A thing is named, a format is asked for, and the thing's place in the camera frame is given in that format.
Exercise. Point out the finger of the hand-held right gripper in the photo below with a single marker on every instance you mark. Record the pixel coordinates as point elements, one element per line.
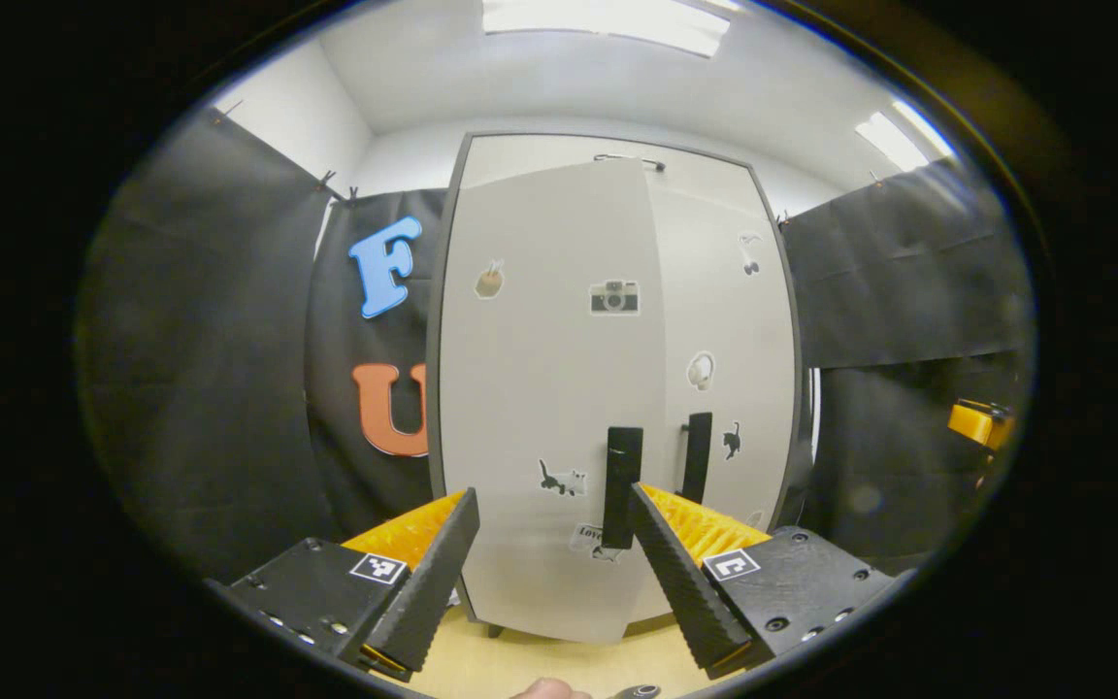
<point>976,422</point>

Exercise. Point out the small ceiling light panel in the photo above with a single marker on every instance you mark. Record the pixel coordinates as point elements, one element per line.
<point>904,136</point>

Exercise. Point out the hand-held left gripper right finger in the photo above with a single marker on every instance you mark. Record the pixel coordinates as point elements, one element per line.
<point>685,582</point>

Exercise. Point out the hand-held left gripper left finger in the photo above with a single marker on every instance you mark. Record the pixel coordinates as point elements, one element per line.
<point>423,592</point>

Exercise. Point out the black backdrop cloth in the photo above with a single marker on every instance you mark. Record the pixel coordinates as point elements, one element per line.
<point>908,291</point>
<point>210,340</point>

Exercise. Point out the large ceiling light panel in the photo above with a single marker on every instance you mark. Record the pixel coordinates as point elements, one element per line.
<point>608,24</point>

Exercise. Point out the white cabinet with grey frame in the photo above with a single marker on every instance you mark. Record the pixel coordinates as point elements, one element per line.
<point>435,417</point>

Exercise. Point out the white cabinet door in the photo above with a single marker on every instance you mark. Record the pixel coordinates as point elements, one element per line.
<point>540,388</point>
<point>714,291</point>

